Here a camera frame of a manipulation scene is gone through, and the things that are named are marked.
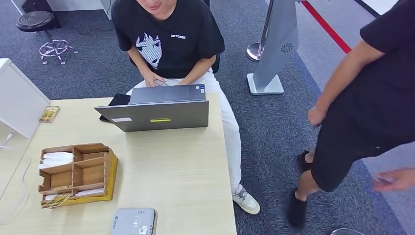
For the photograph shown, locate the standing person's left hand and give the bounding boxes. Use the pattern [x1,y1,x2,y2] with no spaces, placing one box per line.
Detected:
[372,168,415,192]

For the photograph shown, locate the grey laptop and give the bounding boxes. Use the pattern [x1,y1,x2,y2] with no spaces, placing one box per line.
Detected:
[94,83,210,133]

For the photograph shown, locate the white platform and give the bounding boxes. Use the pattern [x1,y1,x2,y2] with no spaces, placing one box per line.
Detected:
[353,0,401,19]

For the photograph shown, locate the white cable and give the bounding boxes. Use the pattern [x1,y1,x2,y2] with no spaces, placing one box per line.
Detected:
[0,131,30,224]

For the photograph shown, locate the white desk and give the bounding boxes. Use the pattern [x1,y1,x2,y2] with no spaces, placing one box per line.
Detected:
[46,0,114,20]

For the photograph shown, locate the seated person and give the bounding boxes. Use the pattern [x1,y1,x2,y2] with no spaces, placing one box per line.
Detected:
[110,0,261,215]

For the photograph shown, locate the grey kiosk stand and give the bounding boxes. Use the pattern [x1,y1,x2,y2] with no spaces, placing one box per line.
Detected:
[246,0,300,96]

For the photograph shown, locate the standing person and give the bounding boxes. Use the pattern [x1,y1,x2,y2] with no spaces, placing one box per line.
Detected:
[287,0,415,229]

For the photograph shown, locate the standing person's right hand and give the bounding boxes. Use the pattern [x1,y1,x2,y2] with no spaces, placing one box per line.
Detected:
[306,104,328,128]

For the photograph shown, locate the seated person's right hand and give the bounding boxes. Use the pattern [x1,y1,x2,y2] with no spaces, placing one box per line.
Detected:
[142,71,166,88]

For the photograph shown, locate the black round stool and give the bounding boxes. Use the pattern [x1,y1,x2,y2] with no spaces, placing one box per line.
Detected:
[16,10,79,66]

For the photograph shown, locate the grey card reader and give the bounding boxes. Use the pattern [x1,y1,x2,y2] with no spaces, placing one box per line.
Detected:
[110,207,157,235]

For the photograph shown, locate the white tissue stack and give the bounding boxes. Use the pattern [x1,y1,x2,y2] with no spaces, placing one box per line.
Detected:
[38,151,74,170]

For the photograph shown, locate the black pouch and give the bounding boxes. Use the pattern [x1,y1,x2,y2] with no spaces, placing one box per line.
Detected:
[99,93,131,123]

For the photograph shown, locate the round silver-rimmed base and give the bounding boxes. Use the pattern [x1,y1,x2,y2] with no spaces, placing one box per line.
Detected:
[330,228,366,235]

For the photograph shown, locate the wooden card organizer box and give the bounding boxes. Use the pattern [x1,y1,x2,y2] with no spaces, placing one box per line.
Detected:
[38,143,118,208]

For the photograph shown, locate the chrome round post base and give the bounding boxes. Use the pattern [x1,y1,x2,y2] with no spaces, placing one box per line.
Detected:
[246,42,262,62]

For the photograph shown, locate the white cabinet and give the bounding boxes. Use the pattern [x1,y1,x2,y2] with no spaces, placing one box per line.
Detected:
[0,57,51,140]

